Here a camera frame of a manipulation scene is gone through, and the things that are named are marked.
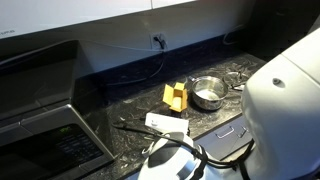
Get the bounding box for silver black microwave oven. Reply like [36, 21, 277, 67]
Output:
[0, 40, 115, 180]

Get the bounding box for white upper wall cabinet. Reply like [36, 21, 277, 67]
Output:
[0, 0, 198, 41]

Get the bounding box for steel pot black handle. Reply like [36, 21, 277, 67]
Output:
[187, 75, 247, 112]

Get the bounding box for blue pasta box yellow flaps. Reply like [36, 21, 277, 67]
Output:
[162, 82, 189, 118]

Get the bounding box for looped white cable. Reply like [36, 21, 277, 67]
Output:
[221, 24, 247, 47]

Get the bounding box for thin white wall cable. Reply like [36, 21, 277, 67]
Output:
[77, 39, 163, 54]

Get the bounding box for grey base cabinet drawers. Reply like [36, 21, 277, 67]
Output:
[194, 114, 255, 162]

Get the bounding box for white wall power outlet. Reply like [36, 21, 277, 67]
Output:
[149, 31, 167, 51]

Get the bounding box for silver metal post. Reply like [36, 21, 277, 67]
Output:
[308, 14, 320, 35]

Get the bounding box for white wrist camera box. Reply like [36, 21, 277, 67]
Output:
[144, 112, 190, 135]

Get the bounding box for metal spoon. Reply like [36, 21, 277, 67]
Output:
[221, 70, 252, 92]

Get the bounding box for metal drawer handle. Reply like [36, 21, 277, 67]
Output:
[214, 125, 235, 140]
[237, 125, 250, 138]

